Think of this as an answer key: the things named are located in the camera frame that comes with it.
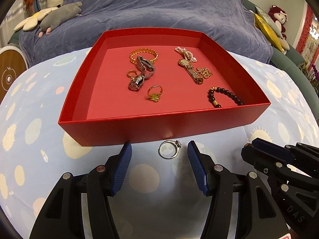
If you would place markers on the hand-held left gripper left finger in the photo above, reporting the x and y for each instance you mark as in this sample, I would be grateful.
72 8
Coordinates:
121 169

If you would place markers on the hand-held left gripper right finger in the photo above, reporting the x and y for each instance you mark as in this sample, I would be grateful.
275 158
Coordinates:
199 169

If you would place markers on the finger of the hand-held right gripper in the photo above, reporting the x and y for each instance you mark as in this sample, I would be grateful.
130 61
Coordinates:
271 149
309 151

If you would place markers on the red cardboard box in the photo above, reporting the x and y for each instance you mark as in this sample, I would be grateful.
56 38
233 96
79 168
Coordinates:
149 129

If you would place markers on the silver watch with blue face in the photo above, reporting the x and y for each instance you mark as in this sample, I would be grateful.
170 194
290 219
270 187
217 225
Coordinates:
136 82

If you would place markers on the gold watch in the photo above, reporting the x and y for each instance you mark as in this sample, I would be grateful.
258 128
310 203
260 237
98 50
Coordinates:
193 73

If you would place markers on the light blue planet-print cloth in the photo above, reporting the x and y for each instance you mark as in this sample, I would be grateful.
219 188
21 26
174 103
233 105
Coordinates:
37 129

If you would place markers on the yellow pillow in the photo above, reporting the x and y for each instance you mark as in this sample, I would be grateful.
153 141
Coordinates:
266 27

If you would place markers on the red monkey plush toy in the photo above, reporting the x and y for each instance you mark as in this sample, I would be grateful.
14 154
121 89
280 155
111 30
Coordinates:
278 15

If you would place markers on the grey pillow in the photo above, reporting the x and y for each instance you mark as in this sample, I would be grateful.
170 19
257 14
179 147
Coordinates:
264 12

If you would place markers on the white appliance with wooden disc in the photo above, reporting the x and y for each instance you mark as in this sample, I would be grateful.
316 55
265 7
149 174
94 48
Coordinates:
12 67

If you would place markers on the grey plush toy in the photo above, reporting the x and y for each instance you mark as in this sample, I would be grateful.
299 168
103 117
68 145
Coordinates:
59 16

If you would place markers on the blue-grey blanket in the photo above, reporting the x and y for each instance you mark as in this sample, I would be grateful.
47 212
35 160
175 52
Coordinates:
162 5

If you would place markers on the cream flower cushion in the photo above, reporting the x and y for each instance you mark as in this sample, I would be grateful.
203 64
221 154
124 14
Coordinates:
28 22

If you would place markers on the white curtain with tinsel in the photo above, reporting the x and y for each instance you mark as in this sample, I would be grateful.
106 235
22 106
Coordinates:
12 13

